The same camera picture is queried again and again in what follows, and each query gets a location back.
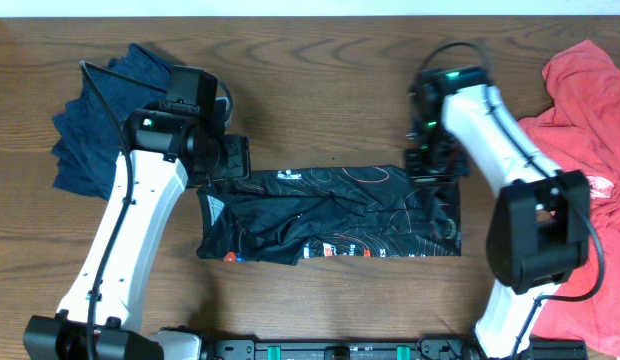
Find folded navy blue garment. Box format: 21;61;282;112
50;42;231;201

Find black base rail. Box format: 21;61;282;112
154;327;591;360

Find red pink clothes pile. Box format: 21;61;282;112
519;40;620;358

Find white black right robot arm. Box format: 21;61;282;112
405;67;595;359

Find black patterned sports jersey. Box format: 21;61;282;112
196;166;462;265

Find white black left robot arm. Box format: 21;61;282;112
23;66;251;359

